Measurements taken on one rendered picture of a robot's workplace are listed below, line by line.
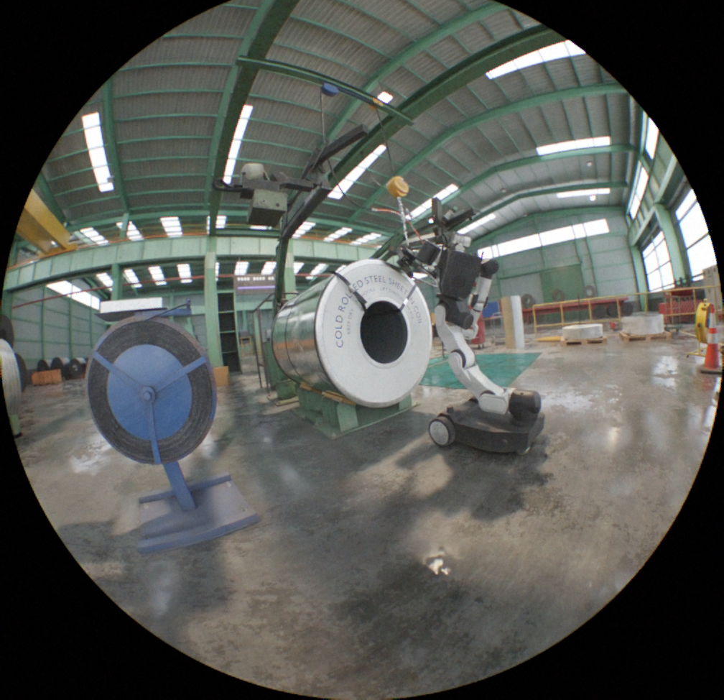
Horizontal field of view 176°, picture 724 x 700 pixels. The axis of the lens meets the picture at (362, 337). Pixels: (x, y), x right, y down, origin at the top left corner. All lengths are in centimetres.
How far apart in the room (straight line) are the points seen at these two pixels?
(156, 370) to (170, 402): 15
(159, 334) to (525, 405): 181
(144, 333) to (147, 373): 16
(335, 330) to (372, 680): 173
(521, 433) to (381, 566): 94
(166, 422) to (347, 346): 122
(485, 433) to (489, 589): 88
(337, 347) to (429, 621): 153
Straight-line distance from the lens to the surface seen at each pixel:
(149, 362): 111
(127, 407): 114
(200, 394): 112
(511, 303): 624
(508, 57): 368
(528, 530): 106
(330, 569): 95
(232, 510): 131
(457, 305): 157
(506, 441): 142
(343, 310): 165
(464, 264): 148
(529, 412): 144
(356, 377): 169
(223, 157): 425
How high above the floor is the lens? 78
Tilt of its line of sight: 1 degrees down
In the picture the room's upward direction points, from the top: 6 degrees counter-clockwise
